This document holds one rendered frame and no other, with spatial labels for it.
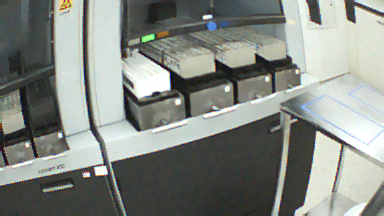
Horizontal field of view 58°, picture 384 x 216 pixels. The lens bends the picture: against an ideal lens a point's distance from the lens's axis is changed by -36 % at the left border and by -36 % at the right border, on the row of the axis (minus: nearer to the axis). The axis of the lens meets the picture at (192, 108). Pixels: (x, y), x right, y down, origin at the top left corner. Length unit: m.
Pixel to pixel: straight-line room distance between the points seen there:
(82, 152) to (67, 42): 0.34
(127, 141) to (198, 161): 0.25
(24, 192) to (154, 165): 0.55
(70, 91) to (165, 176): 0.41
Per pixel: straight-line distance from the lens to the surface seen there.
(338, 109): 1.31
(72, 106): 1.41
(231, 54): 1.56
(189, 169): 1.54
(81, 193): 1.45
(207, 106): 1.48
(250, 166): 1.67
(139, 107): 1.39
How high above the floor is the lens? 1.36
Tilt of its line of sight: 24 degrees down
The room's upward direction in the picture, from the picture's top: 4 degrees counter-clockwise
